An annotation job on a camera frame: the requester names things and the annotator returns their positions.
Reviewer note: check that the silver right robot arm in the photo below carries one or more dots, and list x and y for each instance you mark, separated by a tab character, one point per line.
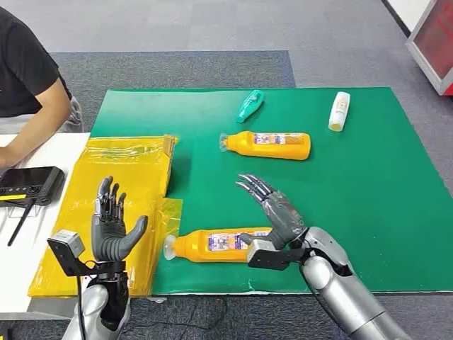
336	291

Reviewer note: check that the black controller with antenna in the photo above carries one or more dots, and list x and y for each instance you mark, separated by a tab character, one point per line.
32	180

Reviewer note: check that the red and white cabinet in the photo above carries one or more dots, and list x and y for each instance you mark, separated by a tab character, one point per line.
435	42

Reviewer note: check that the teal plastic bottle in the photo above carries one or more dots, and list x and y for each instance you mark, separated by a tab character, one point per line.
249	105

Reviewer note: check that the yellow film-wrapped cardboard sheet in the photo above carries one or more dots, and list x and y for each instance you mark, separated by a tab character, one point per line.
134	173

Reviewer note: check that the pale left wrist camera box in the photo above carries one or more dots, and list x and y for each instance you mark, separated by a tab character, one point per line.
68	244

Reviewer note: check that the orange bottle with clear cap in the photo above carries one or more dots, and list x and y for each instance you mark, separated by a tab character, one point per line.
269	149
198	246

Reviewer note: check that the person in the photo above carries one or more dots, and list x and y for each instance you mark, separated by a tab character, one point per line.
21	65

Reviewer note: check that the green mat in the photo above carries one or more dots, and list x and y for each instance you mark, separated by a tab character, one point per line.
353	211

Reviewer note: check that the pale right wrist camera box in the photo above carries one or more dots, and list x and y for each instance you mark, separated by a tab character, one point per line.
260	251

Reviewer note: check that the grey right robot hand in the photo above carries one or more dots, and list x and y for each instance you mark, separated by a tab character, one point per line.
281	218

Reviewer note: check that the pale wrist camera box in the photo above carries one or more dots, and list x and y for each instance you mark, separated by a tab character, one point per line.
260	251
68	244

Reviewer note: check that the person's hand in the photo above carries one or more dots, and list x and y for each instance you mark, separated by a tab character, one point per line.
4	158

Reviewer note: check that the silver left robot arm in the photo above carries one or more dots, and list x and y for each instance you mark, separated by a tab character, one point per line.
92	305

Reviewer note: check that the white plastic bottle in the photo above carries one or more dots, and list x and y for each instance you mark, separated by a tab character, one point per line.
339	110

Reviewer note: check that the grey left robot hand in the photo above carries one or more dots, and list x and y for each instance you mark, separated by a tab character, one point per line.
108	234

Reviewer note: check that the person's forearm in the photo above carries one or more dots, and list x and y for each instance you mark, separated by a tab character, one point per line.
38	124

